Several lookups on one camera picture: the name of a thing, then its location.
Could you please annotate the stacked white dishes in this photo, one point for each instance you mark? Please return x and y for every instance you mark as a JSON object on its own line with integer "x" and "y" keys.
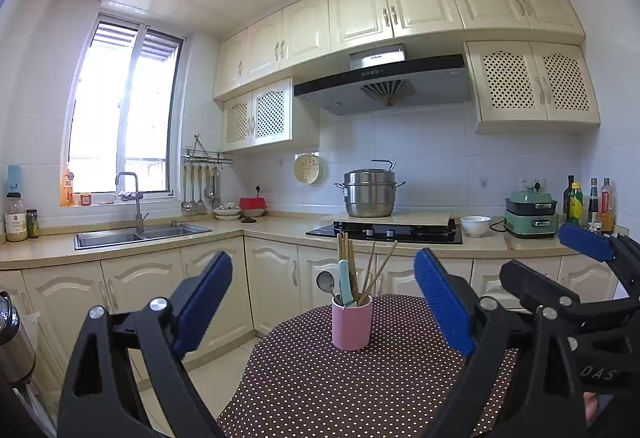
{"x": 226, "y": 213}

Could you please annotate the wide cream lattice door cabinet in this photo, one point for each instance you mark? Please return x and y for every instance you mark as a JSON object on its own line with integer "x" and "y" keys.
{"x": 525, "y": 115}

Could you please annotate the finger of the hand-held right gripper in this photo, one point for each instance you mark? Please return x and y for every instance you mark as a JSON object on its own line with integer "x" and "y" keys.
{"x": 520, "y": 278}
{"x": 585, "y": 240}

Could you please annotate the red container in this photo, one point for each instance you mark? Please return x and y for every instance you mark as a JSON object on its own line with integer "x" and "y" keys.
{"x": 252, "y": 203}

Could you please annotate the black gas hob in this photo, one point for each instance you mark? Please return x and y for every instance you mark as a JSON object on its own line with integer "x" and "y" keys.
{"x": 400, "y": 235}

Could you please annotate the bunch of wooden chopsticks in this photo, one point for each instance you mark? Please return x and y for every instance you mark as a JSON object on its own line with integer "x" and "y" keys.
{"x": 344, "y": 248}

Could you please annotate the dark sauce bottle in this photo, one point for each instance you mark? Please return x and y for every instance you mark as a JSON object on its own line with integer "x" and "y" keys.
{"x": 593, "y": 205}

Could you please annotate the small green jar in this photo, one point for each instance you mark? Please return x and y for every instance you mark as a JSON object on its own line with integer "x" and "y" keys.
{"x": 32, "y": 225}

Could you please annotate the clear bottle with red label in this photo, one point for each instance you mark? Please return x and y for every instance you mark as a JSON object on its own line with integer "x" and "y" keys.
{"x": 606, "y": 210}

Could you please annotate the black range hood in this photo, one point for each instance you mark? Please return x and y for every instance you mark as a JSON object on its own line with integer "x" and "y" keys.
{"x": 430, "y": 88}

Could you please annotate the pink utensil holder cup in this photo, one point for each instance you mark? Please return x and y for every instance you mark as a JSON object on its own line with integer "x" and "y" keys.
{"x": 352, "y": 325}

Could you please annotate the white bowl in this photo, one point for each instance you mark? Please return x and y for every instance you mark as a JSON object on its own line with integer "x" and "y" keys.
{"x": 475, "y": 227}

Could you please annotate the round cream perforated tray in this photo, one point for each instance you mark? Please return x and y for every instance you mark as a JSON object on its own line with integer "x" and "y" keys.
{"x": 306, "y": 168}

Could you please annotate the large sauce jar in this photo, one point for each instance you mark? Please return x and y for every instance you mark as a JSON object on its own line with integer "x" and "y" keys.
{"x": 16, "y": 220}

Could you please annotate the stainless steel steamer pot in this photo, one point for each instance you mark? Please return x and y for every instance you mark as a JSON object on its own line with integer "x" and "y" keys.
{"x": 370, "y": 198}

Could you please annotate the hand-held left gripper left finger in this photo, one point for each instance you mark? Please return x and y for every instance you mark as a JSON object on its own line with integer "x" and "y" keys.
{"x": 205, "y": 303}

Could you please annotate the bowl under red container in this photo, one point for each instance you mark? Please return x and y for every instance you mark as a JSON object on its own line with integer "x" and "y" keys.
{"x": 252, "y": 213}

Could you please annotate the stainless steel sink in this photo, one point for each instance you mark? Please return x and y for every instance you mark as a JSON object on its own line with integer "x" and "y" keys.
{"x": 125, "y": 238}

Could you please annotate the stainless steel kettle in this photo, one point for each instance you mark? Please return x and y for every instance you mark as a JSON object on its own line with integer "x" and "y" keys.
{"x": 15, "y": 348}

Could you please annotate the kitchen window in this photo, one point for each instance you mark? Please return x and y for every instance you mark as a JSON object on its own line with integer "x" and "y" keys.
{"x": 150, "y": 118}

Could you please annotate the small cream lattice door cabinet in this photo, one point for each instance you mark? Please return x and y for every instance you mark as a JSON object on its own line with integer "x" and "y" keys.
{"x": 300, "y": 118}

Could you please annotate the green electric cooker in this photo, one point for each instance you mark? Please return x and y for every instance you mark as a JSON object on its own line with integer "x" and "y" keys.
{"x": 530, "y": 223}

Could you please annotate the person's right hand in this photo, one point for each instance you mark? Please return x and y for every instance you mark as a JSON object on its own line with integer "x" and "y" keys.
{"x": 592, "y": 405}

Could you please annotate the metal spoon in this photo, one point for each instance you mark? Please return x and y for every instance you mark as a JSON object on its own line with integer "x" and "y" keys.
{"x": 326, "y": 282}

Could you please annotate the metal faucet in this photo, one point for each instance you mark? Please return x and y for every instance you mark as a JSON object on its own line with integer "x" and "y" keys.
{"x": 140, "y": 208}

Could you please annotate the orange bottle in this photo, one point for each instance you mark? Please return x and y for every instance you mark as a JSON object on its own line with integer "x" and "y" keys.
{"x": 67, "y": 190}

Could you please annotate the light blue sheathed knife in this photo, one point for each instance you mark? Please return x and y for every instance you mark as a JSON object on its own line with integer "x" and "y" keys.
{"x": 346, "y": 278}

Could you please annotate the double wall socket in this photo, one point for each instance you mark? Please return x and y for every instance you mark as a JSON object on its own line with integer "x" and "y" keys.
{"x": 532, "y": 182}

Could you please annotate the cream upper wall cabinets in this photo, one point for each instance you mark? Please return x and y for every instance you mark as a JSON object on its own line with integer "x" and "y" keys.
{"x": 360, "y": 13}

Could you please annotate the dark oil bottle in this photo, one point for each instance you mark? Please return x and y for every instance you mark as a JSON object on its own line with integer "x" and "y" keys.
{"x": 568, "y": 203}

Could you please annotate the metal wall utensil rail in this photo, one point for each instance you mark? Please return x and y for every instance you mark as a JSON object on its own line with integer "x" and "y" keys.
{"x": 207, "y": 159}

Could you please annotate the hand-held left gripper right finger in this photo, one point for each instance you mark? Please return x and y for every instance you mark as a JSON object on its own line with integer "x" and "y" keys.
{"x": 445, "y": 303}

